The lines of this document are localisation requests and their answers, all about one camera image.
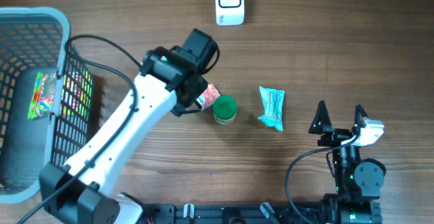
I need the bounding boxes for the orange white snack packet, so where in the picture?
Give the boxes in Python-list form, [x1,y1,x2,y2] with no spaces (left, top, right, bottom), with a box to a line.
[196,83,221,110]

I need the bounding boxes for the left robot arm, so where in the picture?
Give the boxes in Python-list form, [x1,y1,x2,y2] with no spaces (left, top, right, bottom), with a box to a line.
[35,29,220,223]

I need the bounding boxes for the white barcode scanner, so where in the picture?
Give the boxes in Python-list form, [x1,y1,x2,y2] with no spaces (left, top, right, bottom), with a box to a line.
[215,0,245,26]

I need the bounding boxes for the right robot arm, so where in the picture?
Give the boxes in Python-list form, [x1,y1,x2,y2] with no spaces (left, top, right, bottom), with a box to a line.
[309,100,387,224]

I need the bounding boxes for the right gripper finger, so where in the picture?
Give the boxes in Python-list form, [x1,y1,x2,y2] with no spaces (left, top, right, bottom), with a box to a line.
[354,104,368,128]
[309,100,332,134]

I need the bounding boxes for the teal tissue packet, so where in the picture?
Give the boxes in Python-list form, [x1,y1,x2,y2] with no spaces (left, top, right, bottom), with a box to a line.
[258,86,285,132]

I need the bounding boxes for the grey plastic mesh basket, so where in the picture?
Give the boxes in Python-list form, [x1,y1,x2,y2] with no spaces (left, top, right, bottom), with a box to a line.
[1,7,94,204]

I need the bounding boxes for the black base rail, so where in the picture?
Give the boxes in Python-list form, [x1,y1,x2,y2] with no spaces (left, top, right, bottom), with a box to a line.
[135,202,383,224]

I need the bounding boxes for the colourful gummy candy bag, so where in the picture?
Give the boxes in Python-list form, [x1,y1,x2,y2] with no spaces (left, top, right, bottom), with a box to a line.
[27,72,57,119]

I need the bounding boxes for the green lid jar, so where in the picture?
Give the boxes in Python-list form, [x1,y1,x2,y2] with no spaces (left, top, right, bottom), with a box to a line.
[212,95,237,125]

